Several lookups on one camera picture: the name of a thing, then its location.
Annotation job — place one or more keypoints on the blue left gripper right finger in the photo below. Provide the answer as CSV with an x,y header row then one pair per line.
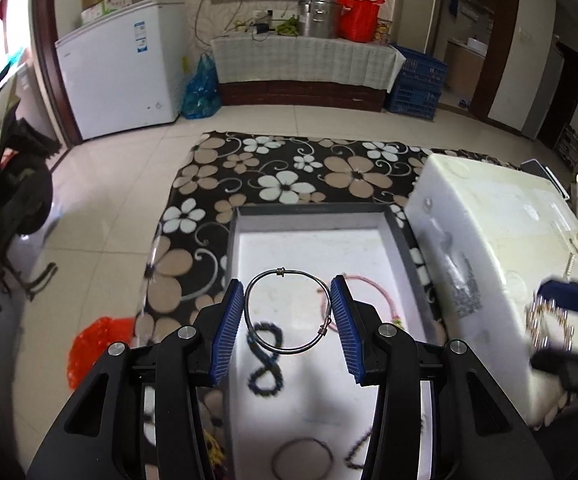
x,y
345,314

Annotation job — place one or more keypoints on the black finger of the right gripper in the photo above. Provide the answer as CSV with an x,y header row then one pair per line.
x,y
562,364

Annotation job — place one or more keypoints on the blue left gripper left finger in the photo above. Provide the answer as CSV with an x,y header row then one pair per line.
x,y
224,337

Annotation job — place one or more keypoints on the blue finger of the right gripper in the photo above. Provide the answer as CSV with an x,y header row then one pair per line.
x,y
565,294

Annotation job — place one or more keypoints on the pearl ring brooch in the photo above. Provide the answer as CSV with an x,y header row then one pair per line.
x,y
547,325

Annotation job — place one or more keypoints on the pearl gold hair clip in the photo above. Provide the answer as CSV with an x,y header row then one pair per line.
x,y
569,265

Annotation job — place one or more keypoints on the grey tray white lining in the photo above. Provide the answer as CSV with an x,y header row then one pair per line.
x,y
293,409

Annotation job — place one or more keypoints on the floral black tablecloth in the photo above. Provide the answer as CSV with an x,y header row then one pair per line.
x,y
439,413

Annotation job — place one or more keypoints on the red mesh bag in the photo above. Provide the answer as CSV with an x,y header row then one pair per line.
x,y
90,344

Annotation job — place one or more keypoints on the stack of dark tablets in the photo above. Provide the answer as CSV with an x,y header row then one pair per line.
x,y
533,166

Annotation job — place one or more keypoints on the blue plastic bag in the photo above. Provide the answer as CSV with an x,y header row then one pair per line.
x,y
201,96

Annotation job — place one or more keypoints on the cabinet with white cloth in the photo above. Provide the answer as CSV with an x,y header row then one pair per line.
x,y
305,71

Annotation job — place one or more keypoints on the blue plastic crates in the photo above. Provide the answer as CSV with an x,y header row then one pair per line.
x,y
417,90

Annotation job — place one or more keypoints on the white chest freezer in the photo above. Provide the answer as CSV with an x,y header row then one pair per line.
x,y
125,71

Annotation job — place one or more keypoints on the red plastic bag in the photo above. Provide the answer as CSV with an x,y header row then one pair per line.
x,y
358,19

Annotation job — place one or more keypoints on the steel stock pot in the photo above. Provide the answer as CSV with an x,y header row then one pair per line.
x,y
318,18

